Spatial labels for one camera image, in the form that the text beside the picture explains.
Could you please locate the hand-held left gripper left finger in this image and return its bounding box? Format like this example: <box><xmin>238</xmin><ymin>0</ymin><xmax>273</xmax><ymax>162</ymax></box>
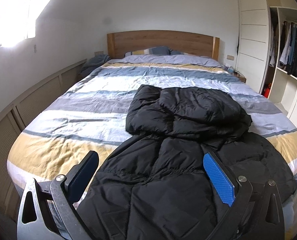
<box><xmin>16</xmin><ymin>150</ymin><xmax>99</xmax><ymax>240</ymax></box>

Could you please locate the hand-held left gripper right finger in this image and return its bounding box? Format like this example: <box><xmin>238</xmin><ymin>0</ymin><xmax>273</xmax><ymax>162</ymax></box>
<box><xmin>203</xmin><ymin>151</ymin><xmax>286</xmax><ymax>240</ymax></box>

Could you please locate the black puffer jacket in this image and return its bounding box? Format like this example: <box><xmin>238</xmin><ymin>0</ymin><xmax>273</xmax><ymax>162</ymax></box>
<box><xmin>75</xmin><ymin>85</ymin><xmax>297</xmax><ymax>240</ymax></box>

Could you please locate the hanging clothes row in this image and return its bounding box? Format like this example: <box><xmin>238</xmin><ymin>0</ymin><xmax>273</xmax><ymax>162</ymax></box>
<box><xmin>279</xmin><ymin>21</ymin><xmax>297</xmax><ymax>77</ymax></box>

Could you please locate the striped duvet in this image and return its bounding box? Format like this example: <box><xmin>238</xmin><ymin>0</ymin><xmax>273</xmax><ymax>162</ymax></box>
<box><xmin>6</xmin><ymin>54</ymin><xmax>297</xmax><ymax>205</ymax></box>

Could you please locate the light blue blanket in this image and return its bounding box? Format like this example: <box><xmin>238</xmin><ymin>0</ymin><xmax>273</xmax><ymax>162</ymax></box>
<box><xmin>282</xmin><ymin>196</ymin><xmax>296</xmax><ymax>233</ymax></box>

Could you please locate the red container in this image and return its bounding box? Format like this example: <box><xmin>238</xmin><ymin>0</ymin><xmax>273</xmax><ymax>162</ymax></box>
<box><xmin>263</xmin><ymin>83</ymin><xmax>273</xmax><ymax>98</ymax></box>

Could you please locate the wooden nightstand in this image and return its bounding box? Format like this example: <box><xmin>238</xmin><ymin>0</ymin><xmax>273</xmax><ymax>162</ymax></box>
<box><xmin>232</xmin><ymin>71</ymin><xmax>247</xmax><ymax>83</ymax></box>

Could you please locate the blue folded cloth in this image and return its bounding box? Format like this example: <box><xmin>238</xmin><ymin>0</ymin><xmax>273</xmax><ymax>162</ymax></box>
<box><xmin>80</xmin><ymin>54</ymin><xmax>111</xmax><ymax>77</ymax></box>

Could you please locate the hanging light garment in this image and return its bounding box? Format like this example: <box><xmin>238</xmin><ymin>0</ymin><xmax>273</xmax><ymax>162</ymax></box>
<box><xmin>268</xmin><ymin>37</ymin><xmax>277</xmax><ymax>68</ymax></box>

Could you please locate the striped pillow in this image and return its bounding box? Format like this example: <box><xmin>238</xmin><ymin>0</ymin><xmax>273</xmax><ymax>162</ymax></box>
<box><xmin>125</xmin><ymin>46</ymin><xmax>170</xmax><ymax>57</ymax></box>

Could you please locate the wooden headboard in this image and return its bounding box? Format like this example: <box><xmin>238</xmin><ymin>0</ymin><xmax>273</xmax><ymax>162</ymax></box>
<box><xmin>107</xmin><ymin>30</ymin><xmax>220</xmax><ymax>62</ymax></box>

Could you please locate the white wardrobe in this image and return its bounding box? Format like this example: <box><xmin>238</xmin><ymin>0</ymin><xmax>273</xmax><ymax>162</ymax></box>
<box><xmin>236</xmin><ymin>0</ymin><xmax>297</xmax><ymax>137</ymax></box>

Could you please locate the bright window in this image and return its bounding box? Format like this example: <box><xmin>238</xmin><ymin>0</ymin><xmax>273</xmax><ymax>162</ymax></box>
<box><xmin>0</xmin><ymin>0</ymin><xmax>42</xmax><ymax>53</ymax></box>

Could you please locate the beige louvred wall cabinet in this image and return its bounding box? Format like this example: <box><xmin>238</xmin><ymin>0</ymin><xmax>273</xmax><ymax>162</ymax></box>
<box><xmin>0</xmin><ymin>59</ymin><xmax>88</xmax><ymax>217</ymax></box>

